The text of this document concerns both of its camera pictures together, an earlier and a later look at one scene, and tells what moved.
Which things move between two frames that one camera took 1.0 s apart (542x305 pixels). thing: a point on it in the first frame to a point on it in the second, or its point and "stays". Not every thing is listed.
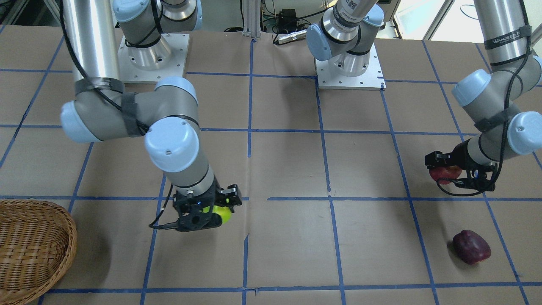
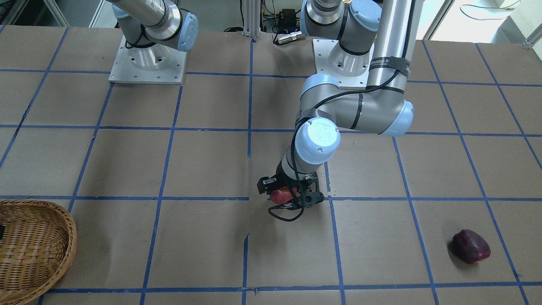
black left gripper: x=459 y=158 to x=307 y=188
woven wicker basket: x=38 y=241 stays
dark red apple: x=470 y=247 stays
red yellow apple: x=452 y=172 to x=279 y=196
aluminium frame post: x=251 y=14 stays
